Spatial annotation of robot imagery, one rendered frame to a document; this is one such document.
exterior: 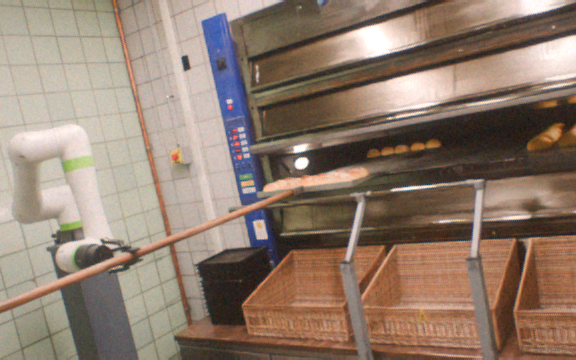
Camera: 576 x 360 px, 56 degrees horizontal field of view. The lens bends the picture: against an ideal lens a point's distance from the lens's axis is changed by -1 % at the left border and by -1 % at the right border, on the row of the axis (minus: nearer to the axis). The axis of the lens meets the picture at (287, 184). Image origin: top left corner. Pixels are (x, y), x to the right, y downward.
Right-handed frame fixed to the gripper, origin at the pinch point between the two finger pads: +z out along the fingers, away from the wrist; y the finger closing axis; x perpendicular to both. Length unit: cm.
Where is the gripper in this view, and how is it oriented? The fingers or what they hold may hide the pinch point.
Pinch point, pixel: (132, 255)
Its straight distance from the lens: 186.5
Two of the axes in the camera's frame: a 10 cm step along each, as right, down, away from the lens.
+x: -5.6, 2.0, -8.0
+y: 2.0, 9.7, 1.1
